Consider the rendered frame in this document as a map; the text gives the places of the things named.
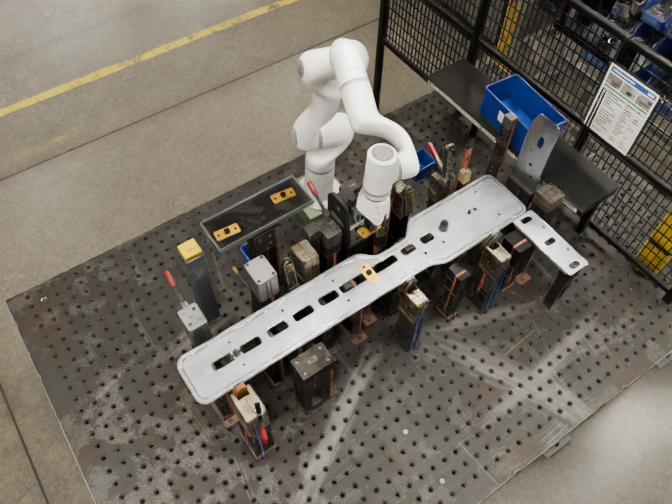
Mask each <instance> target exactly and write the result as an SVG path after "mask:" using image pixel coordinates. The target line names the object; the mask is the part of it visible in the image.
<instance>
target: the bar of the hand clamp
mask: <svg viewBox="0 0 672 504"><path fill-rule="evenodd" d="M443 147H444V153H443V167H442V177H443V178H444V179H445V181H446V184H447V174H448V175H449V176H450V179H449V181H450V182H452V178H453V167H454V158H455V157H457V156H458V155H459V151H458V150H455V145H454V144H453V143H450V144H448V145H446V144H444V146H443ZM446 184H445V185H446Z"/></svg>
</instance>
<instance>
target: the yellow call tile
mask: <svg viewBox="0 0 672 504"><path fill-rule="evenodd" d="M177 248H178V250H179V251H180V253H181V254H182V256H183V257H184V259H185V260H188V259H190V258H192V257H194V256H196V255H198V254H200V253H201V252H202V250H201V248H200V247H199V246H198V244H197V243H196V241H195V240H194V239H193V238H192V239H191V240H189V241H187V242H185V243H183V244H181V245H179V246H177Z"/></svg>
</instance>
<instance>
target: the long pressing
mask: <svg viewBox="0 0 672 504"><path fill-rule="evenodd" d="M475 191H477V193H475ZM474 208H476V209H477V210H473V209H474ZM469 210H471V212H470V214H468V213H467V212H468V211H469ZM525 212H526V207H525V205H524V204H523V203H522V202H521V201H520V200H519V199H518V198H517V197H516V196H514V195H513V194H512V193H511V192H510V191H509V190H508V189H507V188H506V187H505V186H504V185H502V184H501V183H500V182H499V181H498V180H497V179H496V178H494V177H493V176H491V175H484V176H482V177H480V178H478V179H477V180H475V181H473V182H471V183H470V184H468V185H466V186H465V187H463V188H461V189H459V190H458V191H456V192H454V193H453V194H451V195H449V196H447V197H446V198H444V199H442V200H441V201H439V202H437V203H436V204H434V205H432V206H430V207H429V208H427V209H425V210H424V211H422V212H420V213H418V214H417V215H415V216H413V217H412V218H410V219H409V221H408V225H407V232H406V237H405V238H404V239H403V240H402V241H400V242H399V243H397V244H395V245H394V246H392V247H390V248H389V249H387V250H385V251H384V252H382V253H380V254H378V255H367V254H354V255H352V256H350V257H349V258H347V259H345V260H344V261H342V262H340V263H338V264H337V265H335V266H333V267H332V268H330V269H328V270H326V271H325V272H323V273H321V274H320V275H318V276H316V277H315V278H313V279H311V280H309V281H308V282H306V283H304V284H303V285H301V286H299V287H297V288H296V289H294V290H292V291H291V292H289V293H287V294H286V295H284V296H282V297H280V298H279V299H277V300H275V301H274V302H272V303H270V304H269V305H267V306H265V307H263V308H262V309H260V310H258V311H257V312H255V313H253V314H251V315H250V316H248V317H246V318H245V319H243V320H241V321H240V322H238V323H236V324H234V325H233V326H231V327H229V328H228V329H226V330H224V331H222V332H221V333H219V334H217V335H216V336H214V337H212V338H211V339H209V340H207V341H205V342H204V343H202V344H200V345H199V346H197V347H195V348H194V349H192V350H190V351H188V352H187V353H185V354H183V355H182V356H181V357H180V358H179V359H178V361H177V369H178V372H179V373H180V375H181V377H182V378H183V380H184V382H185V383H186V385H187V387H188V388H189V390H190V392H191V393H192V395H193V397H194V398H195V400H196V401H197V402H198V403H200V404H210V403H212V402H214V401H215V400H217V399H219V398H220V397H222V396H223V395H225V394H227V393H228V392H230V391H231V390H233V388H234V386H235V385H237V384H238V383H240V382H241V383H242V382H246V381H247V380H249V379H251V378H252V377H254V376H255V375H257V374H259V373H260V372H262V371H263V370H265V369H267V368H268V367H270V366H271V365H273V364H275V363H276V362H278V361H279V360H281V359H283V358H284V357H286V356H287V355H289V354H291V353H292V352H294V351H295V350H297V349H299V348H300V347H302V346H303V345H305V344H307V343H308V342H310V341H311V340H313V339H315V338H316V337H318V336H319V335H321V334H323V333H324V332H326V331H327V330H329V329H331V328H332V327H334V326H335V325H337V324H339V323H340V322H342V321H343V320H345V319H347V318H348V317H350V316H351V315H353V314H355V313H356V312H358V311H359V310H361V309H363V308H364V307H366V306H367V305H369V304H371V303H372V302H374V301H375V300H377V299H379V298H380V297H382V296H383V295H385V294H387V293H388V292H390V291H391V290H393V289H395V288H396V287H398V286H399V285H401V284H403V283H404V281H405V280H406V279H408V278H409V277H412V276H415V275H417V274H419V273H420V272H422V271H423V270H425V269H427V268H428V267H431V266H435V265H441V264H446V263H449V262H451V261H452V260H454V259H455V258H457V257H458V256H460V255H462V254H463V253H465V252H466V251H468V250H470V249H471V248H473V247H474V246H476V245H477V244H479V243H481V242H482V241H484V240H485V239H487V238H489V237H488V236H489V234H491V233H492V232H494V231H497V230H499V231H500V230H501V229H503V228H504V227H506V226H508V225H509V224H511V223H512V222H513V221H514V220H515V219H517V218H518V217H520V216H521V215H523V214H524V213H525ZM498 214H501V215H498ZM443 219H447V220H448V222H449V226H448V230H447V231H446V232H441V231H440V230H439V225H440V222H441V221H442V220H443ZM427 234H431V235H432V236H433V237H434V239H433V240H431V241H429V242H428V243H426V244H424V243H422V242H421V241H420V238H422V237H423V236H425V235H427ZM443 241H445V243H443ZM409 245H413V246H414V247H415V248H416V250H415V251H413V252H411V253H410V254H408V255H406V256H405V255H403V254H402V253H401V250H402V249H404V248H405V247H407V246H409ZM425 252H427V254H424V253H425ZM390 256H395V258H396V259H397V261H396V262H395V263H393V264H392V265H390V266H388V267H387V268H385V269H383V270H382V271H380V272H378V273H377V275H378V276H379V278H380V280H378V281H377V282H375V283H374V284H371V283H370V282H369V281H368V280H367V278H366V280H365V281H364V282H362V283H360V284H359V285H357V286H355V287H354V288H352V289H350V290H349V291H347V292H346V293H342V292H341V291H340V290H339V287H340V286H342V285H344V284H345V283H347V282H349V281H350V280H352V279H354V278H355V277H357V276H359V275H360V274H362V272H361V271H360V270H359V269H358V267H359V266H360V265H362V264H364V263H368V265H369V266H370V267H371V268H372V267H374V266H375V265H377V264H379V263H380V262H382V261H384V260H385V259H387V258H389V257H390ZM332 280H334V281H333V282H332ZM332 291H336V292H337V293H338V295H339V296H338V297H337V298H336V299H334V300H332V301H331V302H329V303H327V304H326V305H324V306H322V305H321V304H320V303H319V302H318V300H319V299H321V298H322V297H324V296H326V295H327V294H329V293H331V292H332ZM347 300H350V301H347ZM307 306H311V307H312V308H313V310H314V312H313V313H311V314H309V315H308V316H306V317H304V318H303V319H301V320H300V321H296V320H295V319H294V318H293V315H294V314H296V313H297V312H299V311H301V310H302V309H304V308H306V307H307ZM281 310H284V311H283V312H282V311H281ZM282 321H285V322H286V323H287V325H288V328H286V329H285V330H283V331H281V332H280V333H278V334H277V335H275V336H273V337H270V336H269V335H268V334H267V331H268V330H269V329H271V328H272V327H274V326H276V325H277V324H279V323H281V322H282ZM256 337H259V338H260V340H261V341H262V343H261V344H260V345H258V346H257V347H255V348H253V349H252V350H250V351H249V352H247V353H245V354H244V353H242V352H241V350H240V347H241V346H243V345H244V344H246V343H248V342H249V341H251V340H252V339H254V338H256ZM228 342H230V343H228ZM234 349H238V350H240V352H241V354H240V355H239V356H237V357H235V356H234V355H233V350H234ZM228 354H232V355H233V356H232V357H234V361H232V362H230V363H229V364H227V365H226V366H224V367H222V368H221V369H219V370H217V371H216V370H214V369H213V367H212V364H213V363H214V362H216V361H218V360H219V359H221V358H223V357H224V356H226V355H228ZM243 364H245V366H244V365H243Z"/></svg>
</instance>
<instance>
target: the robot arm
mask: <svg viewBox="0 0 672 504"><path fill-rule="evenodd" d="M368 65H369V56H368V52H367V50H366V48H365V47H364V45H363V44H362V43H360V42H359V41H356V40H349V39H346V38H340V39H337V40H335V41H334V42H333V44H332V45H331V47H325V48H319V49H314V50H310V51H307V52H305V53H303V54H302V55H301V56H300V58H299V60H298V63H297V72H298V75H299V78H300V80H301V81H302V83H303V84H304V85H305V86H306V87H307V88H308V89H310V90H311V91H313V95H312V102H311V104H310V105H309V106H308V107H307V109H306V110H305V111H304V112H303V113H302V114H301V115H300V116H299V117H298V119H297V120H296V121H295V123H294V126H293V129H292V139H293V143H294V144H295V146H296V147H297V148H298V149H300V150H303V151H307V152H306V155H305V177H304V178H303V179H301V180H300V182H299V183H300V184H301V185H302V186H303V187H304V189H305V190H306V191H307V192H308V193H309V194H310V196H311V197H312V198H313V199H314V204H312V205H310V206H308V207H307V208H310V209H313V210H322V209H321V207H320V205H319V203H318V201H317V199H316V198H315V196H313V194H312V192H311V190H310V189H309V187H308V185H307V182H308V181H312V183H313V184H314V186H315V188H316V190H317V192H318V196H319V198H320V200H321V201H322V203H323V205H324V207H325V209H326V208H327V209H328V194H329V193H331V192H335V193H338V192H339V186H340V185H339V183H338V182H337V181H336V180H335V179H334V171H335V160H336V158H337V157H338V156H339V155H340V154H341V153H342V152H343V151H344V150H345V149H346V148H347V147H348V145H349V144H350V143H351V141H352V139H353V136H354V132H355V133H357V134H364V135H373V136H378V137H381V138H383V139H385V140H387V141H388V142H390V143H391V144H392V145H393V146H394V148H395V149H394V148H393V147H392V146H390V145H387V144H375V145H373V146H372V147H370V148H369V150H368V153H367V159H366V167H365V174H364V179H363V187H362V188H361V190H360V193H359V196H358V199H357V209H358V210H359V211H360V212H361V213H362V214H363V217H364V218H365V219H364V226H363V227H364V228H366V227H367V225H369V224H370V227H369V232H370V233H371V232H372V231H375V230H377V227H378V225H381V226H382V227H384V228H385V227H386V226H387V219H388V217H389V212H390V197H389V196H390V194H391V189H392V184H393V183H394V182H396V181H399V180H403V179H408V178H412V177H414V176H416V175H417V174H418V172H419V161H418V158H417V154H416V151H415V148H414V146H413V143H412V141H411V139H410V137H409V135H408V134H407V132H406V131H405V130H404V129H403V128H402V127H401V126H399V125H398V124H396V123H395V122H393V121H391V120H389V119H387V118H385V117H383V116H382V115H380V113H379V112H378V109H377V106H376V102H375V99H374V95H373V92H372V88H371V85H370V82H369V78H368V75H367V72H366V69H367V68H368ZM341 98H342V100H343V103H344V106H345V110H346V113H347V114H345V113H337V111H338V109H339V107H340V103H341Z"/></svg>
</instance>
